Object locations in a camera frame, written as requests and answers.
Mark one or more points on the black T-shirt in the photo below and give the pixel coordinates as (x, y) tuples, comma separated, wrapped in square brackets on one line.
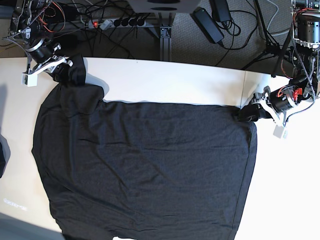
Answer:
[(141, 171)]

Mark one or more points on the aluminium frame post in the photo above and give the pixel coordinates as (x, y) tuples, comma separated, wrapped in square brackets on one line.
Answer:
[(165, 39)]

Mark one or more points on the black tripod stand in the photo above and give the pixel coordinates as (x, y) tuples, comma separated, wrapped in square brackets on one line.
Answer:
[(272, 47)]

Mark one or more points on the grey camera mount plate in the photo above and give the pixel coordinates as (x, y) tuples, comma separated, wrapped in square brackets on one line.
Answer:
[(167, 6)]

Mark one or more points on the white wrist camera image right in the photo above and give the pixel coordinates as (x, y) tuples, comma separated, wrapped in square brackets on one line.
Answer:
[(280, 132)]

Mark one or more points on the white power strip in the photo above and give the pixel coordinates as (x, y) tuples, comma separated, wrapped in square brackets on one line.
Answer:
[(108, 23)]

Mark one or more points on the black power adapter brick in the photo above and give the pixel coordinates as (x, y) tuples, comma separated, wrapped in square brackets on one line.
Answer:
[(207, 25)]

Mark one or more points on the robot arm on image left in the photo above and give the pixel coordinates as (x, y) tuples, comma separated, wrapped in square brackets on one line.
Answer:
[(32, 28)]

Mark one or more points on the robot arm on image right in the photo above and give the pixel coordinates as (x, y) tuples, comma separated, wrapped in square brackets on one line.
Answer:
[(298, 58)]

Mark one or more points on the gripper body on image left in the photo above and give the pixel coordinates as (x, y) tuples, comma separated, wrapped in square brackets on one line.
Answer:
[(47, 60)]

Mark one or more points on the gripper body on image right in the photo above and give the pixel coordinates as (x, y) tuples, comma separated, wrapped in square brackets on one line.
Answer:
[(275, 104)]

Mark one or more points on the dark object at left edge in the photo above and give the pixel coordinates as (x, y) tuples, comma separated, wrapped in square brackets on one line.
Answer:
[(2, 161)]

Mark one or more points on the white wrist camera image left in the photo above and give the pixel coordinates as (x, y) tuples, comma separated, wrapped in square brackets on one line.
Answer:
[(30, 80)]

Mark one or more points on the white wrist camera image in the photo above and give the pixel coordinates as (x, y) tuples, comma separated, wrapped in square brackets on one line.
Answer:
[(280, 132), (30, 80)]

